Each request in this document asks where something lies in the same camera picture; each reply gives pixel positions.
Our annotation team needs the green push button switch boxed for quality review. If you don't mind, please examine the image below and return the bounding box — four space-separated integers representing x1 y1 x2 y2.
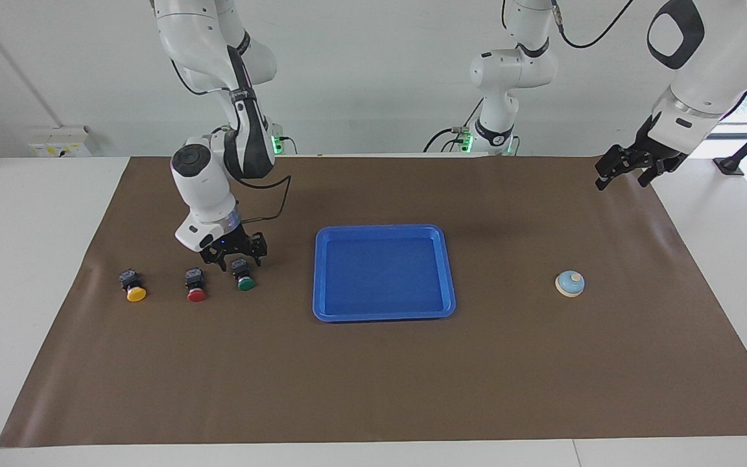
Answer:
231 257 257 292

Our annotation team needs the red push button switch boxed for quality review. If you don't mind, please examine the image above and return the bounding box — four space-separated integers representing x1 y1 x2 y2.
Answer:
185 267 208 303

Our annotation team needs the yellow push button switch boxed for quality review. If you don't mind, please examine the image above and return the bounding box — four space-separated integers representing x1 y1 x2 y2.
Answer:
119 269 148 303

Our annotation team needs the light blue desk bell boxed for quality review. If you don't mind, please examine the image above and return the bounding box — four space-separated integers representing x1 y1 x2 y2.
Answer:
554 270 586 298

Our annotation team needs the blue plastic tray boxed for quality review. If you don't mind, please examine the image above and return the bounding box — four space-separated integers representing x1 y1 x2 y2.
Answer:
312 224 457 323

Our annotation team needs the brown table mat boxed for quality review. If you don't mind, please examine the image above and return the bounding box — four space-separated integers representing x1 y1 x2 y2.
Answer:
0 156 747 448

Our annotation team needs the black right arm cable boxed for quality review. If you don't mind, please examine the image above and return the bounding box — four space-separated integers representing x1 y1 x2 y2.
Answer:
234 174 292 226

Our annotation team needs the black left arm base cable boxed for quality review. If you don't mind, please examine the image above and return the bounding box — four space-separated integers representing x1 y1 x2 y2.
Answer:
423 97 486 154

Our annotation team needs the white wall socket box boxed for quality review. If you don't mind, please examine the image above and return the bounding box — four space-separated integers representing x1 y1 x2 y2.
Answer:
27 125 92 158

